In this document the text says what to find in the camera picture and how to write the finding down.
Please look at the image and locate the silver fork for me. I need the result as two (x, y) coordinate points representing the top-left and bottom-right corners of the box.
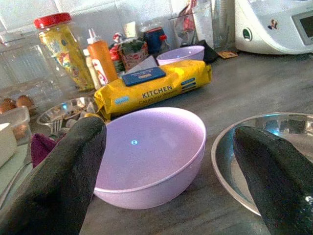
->
(50, 117), (65, 135)

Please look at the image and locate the clear plastic container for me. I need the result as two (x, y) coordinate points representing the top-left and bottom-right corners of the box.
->
(0, 105), (33, 146)

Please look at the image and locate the orange sauce squeeze bottle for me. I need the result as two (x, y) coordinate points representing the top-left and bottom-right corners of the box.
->
(87, 28), (119, 86)

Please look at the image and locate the purple cloth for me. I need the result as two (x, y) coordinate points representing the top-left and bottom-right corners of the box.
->
(31, 133), (65, 169)

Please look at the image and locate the large steel bowl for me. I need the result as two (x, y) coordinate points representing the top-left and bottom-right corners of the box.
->
(211, 112), (313, 217)

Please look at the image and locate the brown egg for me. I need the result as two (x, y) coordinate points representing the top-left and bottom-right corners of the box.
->
(0, 98), (17, 114)
(16, 95), (34, 108)

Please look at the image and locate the red-lidded clear plastic jar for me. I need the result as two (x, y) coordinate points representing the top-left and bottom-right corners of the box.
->
(33, 12), (95, 92)

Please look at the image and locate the clear glass jar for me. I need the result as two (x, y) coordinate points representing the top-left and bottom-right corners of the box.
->
(193, 0), (236, 51)

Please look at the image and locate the yellow kitchen wipes pack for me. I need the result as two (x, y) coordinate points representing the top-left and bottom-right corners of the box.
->
(94, 59), (213, 120)

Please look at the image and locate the dark blue jar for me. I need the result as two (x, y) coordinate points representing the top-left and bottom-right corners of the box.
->
(143, 27), (168, 59)

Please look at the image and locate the small steel bowl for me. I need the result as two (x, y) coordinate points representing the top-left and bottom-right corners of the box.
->
(36, 96), (99, 135)

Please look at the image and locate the lilac plastic bowl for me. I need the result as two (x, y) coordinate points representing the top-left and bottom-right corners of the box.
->
(93, 107), (207, 210)
(156, 45), (205, 66)

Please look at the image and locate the green printed food package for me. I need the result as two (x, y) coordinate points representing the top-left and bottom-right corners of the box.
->
(117, 39), (149, 71)

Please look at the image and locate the red white packet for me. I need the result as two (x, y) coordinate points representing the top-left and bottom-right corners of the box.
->
(174, 0), (199, 47)

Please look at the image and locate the white kitchen cooking machine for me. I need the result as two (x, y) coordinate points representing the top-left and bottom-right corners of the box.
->
(234, 0), (313, 55)

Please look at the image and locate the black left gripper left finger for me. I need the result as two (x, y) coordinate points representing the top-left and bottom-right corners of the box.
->
(0, 116), (108, 235)

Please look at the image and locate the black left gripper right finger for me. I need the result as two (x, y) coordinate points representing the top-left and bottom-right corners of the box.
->
(232, 125), (313, 235)

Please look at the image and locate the brown wooden coaster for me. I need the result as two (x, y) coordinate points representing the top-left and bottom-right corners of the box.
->
(216, 50), (239, 59)

